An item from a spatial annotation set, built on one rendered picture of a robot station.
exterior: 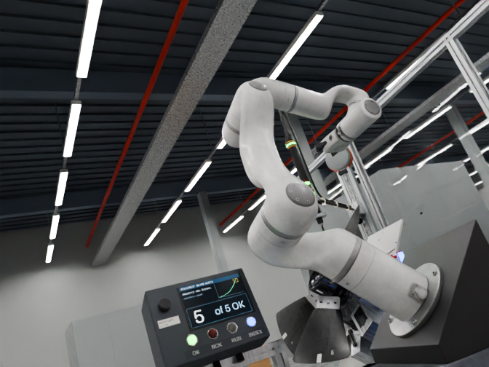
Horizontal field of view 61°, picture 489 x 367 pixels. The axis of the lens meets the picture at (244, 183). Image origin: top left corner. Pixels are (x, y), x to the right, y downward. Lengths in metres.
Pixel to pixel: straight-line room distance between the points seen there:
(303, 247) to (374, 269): 0.17
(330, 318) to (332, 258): 0.75
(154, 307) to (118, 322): 6.00
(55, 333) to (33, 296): 1.25
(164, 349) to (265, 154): 0.52
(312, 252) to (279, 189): 0.17
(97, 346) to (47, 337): 6.74
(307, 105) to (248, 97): 0.30
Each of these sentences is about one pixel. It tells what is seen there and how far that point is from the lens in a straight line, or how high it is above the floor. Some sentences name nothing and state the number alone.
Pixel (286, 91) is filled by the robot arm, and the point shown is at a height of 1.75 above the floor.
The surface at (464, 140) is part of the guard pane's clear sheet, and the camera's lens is 2.13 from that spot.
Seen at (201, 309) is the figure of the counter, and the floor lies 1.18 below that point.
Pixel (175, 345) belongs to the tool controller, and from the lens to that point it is 1.00.
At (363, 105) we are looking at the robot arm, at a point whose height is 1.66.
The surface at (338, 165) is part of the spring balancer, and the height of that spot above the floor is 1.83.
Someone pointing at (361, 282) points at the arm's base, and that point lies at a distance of 0.99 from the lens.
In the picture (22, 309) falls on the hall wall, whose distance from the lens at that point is 13.73.
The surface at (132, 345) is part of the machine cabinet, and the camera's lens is 7.01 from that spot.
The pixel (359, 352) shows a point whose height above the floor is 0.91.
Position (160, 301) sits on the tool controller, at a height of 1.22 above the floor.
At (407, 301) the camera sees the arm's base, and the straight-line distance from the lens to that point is 1.02.
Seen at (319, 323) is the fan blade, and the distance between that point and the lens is 1.69.
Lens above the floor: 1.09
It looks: 19 degrees up
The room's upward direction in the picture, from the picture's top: 18 degrees counter-clockwise
